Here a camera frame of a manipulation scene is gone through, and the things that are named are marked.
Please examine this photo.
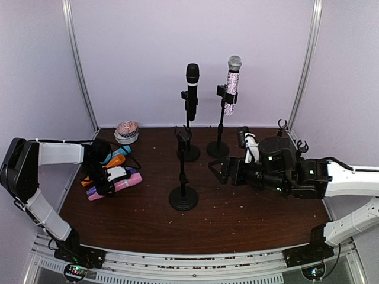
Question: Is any glitter silver microphone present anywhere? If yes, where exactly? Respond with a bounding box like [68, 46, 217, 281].
[224, 55, 242, 116]

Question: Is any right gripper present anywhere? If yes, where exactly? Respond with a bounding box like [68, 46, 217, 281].
[208, 156, 288, 195]

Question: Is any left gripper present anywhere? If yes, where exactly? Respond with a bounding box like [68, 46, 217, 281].
[82, 162, 115, 196]

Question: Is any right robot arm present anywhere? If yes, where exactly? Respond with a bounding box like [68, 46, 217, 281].
[208, 133, 378, 266]

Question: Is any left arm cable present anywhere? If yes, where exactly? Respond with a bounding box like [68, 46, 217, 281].
[35, 138, 142, 169]

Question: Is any glitter mic stand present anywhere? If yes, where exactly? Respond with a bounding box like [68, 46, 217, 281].
[206, 85, 238, 158]

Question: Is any purple microphone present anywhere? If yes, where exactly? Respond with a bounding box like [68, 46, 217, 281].
[86, 167, 138, 198]

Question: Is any blue microphone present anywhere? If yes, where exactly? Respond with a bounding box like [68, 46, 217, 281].
[101, 146, 131, 165]

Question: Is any pink mic stand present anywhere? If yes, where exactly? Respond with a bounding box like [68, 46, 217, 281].
[169, 125, 199, 212]

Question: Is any front aluminium rail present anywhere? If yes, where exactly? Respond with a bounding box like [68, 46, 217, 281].
[23, 230, 368, 284]

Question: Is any orange microphone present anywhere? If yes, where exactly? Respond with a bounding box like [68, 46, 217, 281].
[81, 154, 126, 187]

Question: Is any left aluminium post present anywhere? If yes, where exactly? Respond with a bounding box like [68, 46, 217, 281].
[62, 0, 99, 131]

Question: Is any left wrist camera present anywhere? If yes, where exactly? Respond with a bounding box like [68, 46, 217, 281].
[106, 166, 127, 182]

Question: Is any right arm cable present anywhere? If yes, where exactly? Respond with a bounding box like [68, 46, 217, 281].
[328, 158, 379, 174]

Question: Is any black microphone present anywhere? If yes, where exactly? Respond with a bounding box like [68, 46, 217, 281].
[186, 63, 200, 121]

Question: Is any pink microphone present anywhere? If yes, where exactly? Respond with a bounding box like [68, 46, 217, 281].
[86, 173, 143, 201]

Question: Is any mic stand front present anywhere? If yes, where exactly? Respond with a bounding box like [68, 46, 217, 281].
[296, 140, 309, 159]

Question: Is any right aluminium post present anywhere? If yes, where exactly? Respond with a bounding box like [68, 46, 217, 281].
[288, 0, 323, 133]

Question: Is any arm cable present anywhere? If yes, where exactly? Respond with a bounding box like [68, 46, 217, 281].
[35, 138, 142, 169]
[328, 158, 379, 174]

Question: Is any aluminium post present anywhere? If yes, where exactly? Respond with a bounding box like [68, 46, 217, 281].
[62, 0, 99, 131]
[288, 0, 323, 133]

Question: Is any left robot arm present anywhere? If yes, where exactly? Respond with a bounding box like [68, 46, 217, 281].
[1, 138, 115, 265]

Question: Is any black mic stand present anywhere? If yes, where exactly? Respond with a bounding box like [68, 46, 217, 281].
[181, 91, 201, 162]

